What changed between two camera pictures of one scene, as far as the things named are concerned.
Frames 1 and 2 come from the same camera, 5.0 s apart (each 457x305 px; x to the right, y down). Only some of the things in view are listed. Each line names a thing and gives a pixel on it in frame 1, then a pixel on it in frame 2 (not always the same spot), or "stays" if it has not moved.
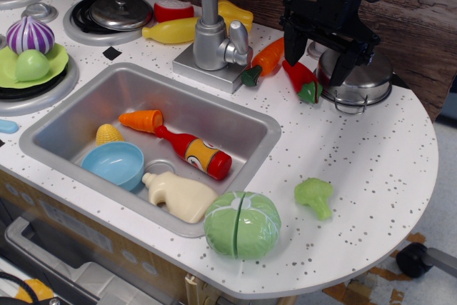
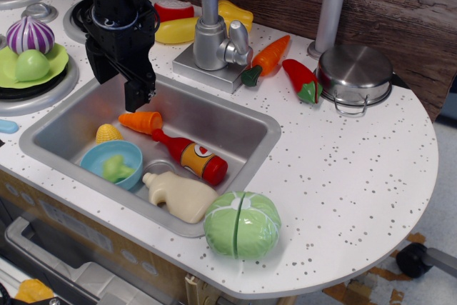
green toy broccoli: [315, 193] -> [115, 169]
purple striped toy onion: [29, 33] stays
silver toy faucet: [213, 59] stays
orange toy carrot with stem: [266, 61] stays
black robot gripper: [334, 18] -> [125, 35]
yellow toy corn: [108, 133] stays
